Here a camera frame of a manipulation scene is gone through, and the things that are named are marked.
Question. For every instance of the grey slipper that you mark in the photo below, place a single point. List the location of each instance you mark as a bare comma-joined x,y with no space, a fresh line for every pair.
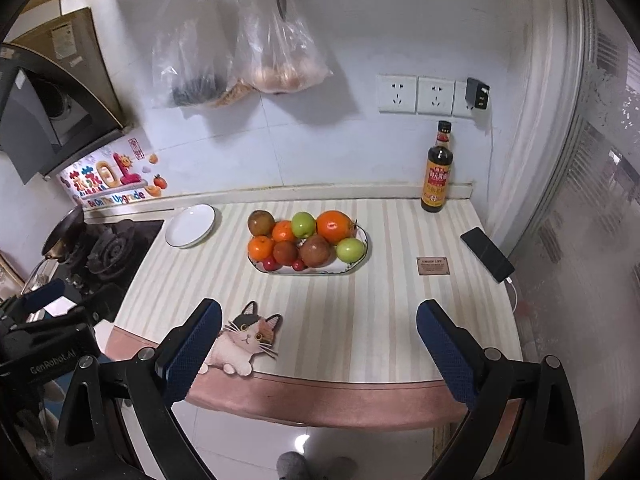
293,467

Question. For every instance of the orange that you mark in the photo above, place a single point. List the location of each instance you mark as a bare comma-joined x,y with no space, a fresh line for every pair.
284,231
260,248
334,226

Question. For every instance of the green apple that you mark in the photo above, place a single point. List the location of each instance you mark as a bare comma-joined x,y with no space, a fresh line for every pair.
303,225
350,249

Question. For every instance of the brownish red apple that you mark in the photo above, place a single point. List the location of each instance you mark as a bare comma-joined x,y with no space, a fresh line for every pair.
315,251
261,223

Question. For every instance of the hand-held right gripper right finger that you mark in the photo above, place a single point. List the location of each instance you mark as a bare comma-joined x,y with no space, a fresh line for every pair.
442,347

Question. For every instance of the frosted glass window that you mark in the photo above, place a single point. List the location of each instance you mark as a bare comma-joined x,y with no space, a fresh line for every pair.
610,160

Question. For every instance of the black plug charger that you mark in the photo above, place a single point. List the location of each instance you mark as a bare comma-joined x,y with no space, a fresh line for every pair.
477,92

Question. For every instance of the black smartphone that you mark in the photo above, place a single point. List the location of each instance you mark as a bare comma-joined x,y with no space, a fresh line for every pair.
487,255

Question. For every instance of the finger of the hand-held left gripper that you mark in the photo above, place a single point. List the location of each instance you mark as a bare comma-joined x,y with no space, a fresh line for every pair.
45,294
97,305

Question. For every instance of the dark reddish brown fruit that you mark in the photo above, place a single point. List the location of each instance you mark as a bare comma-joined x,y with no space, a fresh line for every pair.
285,253

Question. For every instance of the black frying pan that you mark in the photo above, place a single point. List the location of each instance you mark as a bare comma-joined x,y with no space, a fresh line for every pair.
65,230

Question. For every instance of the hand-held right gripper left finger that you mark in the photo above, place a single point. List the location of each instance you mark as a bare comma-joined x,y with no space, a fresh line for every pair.
192,350

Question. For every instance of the black range hood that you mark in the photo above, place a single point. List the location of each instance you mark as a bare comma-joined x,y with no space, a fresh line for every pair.
30,110

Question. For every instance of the red cherry tomato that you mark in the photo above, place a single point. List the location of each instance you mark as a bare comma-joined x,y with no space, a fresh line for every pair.
270,263
299,265

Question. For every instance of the white round plate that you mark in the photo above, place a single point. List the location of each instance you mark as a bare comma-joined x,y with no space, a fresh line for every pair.
190,225

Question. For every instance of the black gas stove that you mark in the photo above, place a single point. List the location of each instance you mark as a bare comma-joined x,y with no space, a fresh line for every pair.
115,250

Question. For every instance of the brown square coaster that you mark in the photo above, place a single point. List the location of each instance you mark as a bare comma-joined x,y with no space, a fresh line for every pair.
433,266

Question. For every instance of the white wall socket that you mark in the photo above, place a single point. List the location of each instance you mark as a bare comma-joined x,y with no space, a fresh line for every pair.
460,107
435,96
397,94

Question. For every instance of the plastic bag with pale contents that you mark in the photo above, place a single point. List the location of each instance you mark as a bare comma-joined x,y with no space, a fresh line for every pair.
280,60

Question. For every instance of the dark soy sauce bottle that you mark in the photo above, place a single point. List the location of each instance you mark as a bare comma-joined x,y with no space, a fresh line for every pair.
436,180

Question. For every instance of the oval floral patterned plate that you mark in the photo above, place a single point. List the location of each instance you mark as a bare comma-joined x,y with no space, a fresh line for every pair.
350,266

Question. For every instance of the plastic bag with dark contents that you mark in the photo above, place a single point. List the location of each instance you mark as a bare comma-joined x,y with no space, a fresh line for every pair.
190,60

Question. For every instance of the colourful wall sticker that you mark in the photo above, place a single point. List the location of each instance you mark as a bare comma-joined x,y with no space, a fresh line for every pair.
110,180

